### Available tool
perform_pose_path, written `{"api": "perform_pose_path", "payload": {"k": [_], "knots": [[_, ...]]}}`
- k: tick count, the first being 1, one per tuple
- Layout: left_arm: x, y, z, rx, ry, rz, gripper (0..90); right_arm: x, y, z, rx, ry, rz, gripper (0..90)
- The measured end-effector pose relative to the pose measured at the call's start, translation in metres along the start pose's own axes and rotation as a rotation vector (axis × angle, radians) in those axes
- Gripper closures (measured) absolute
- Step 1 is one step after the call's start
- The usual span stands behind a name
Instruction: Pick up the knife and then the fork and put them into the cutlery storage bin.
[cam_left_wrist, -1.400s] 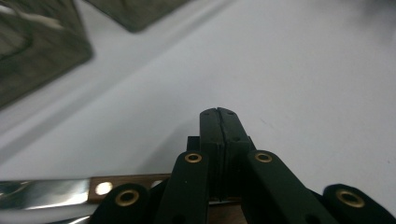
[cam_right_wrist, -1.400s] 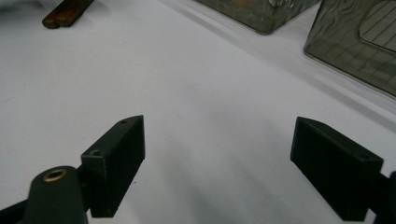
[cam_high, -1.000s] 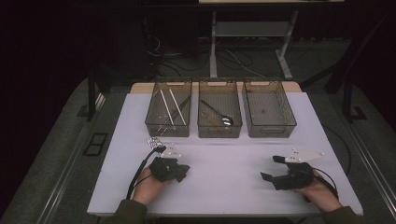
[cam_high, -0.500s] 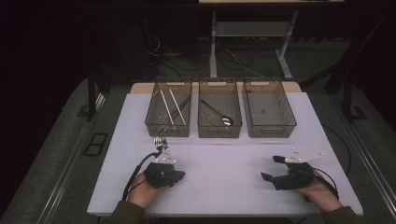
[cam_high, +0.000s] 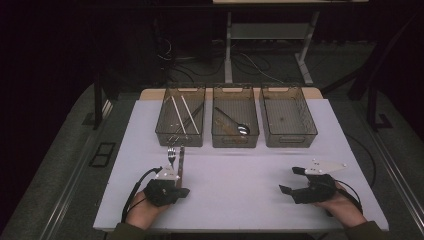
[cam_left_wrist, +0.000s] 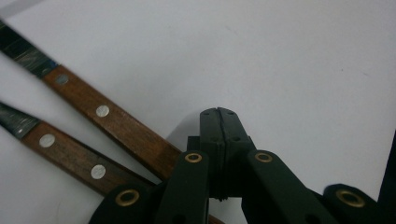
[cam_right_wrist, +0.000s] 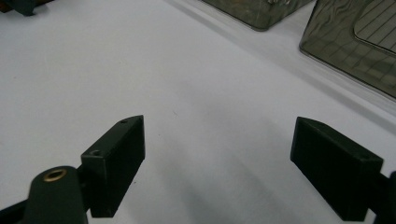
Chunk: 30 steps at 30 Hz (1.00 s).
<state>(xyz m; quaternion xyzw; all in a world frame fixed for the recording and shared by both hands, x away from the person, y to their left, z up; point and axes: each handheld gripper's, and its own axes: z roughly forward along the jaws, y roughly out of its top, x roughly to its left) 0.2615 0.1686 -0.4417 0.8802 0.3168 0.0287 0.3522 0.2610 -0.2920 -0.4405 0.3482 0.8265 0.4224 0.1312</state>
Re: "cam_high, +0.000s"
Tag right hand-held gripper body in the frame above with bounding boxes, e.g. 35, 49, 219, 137
292, 159, 348, 205

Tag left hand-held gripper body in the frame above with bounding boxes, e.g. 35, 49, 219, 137
143, 164, 183, 208

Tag smoked transparent plastic bin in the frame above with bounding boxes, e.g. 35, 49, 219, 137
211, 83, 260, 149
154, 83, 207, 148
259, 83, 319, 149

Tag metal chopstick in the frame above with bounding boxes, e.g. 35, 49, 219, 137
168, 109, 201, 141
174, 103, 205, 134

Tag black-handled metal spoon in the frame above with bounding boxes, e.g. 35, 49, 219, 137
214, 106, 251, 136

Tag person's left hand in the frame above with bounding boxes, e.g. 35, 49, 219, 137
125, 190, 169, 231

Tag person's right hand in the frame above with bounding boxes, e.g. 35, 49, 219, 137
314, 181, 368, 230

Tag black metal stand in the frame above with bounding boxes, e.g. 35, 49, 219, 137
82, 69, 116, 131
366, 79, 394, 133

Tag left hand-held gripper cable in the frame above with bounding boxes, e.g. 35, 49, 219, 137
120, 166, 164, 224

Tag hand-held gripper cable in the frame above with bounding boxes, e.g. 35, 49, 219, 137
120, 166, 164, 224
335, 179, 364, 216

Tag right hand-held gripper cable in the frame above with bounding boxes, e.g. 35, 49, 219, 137
335, 179, 364, 216

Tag thin black floor cable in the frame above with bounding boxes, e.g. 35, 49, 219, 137
344, 132, 378, 189

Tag aluminium floor rail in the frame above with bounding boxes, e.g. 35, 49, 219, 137
366, 126, 424, 228
39, 99, 114, 240

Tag white floor cable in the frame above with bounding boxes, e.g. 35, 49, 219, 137
239, 51, 286, 85

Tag black floor cable bundle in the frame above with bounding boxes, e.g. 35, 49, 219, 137
153, 16, 274, 84

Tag grey metal desk frame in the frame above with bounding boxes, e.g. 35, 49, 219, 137
212, 0, 369, 86

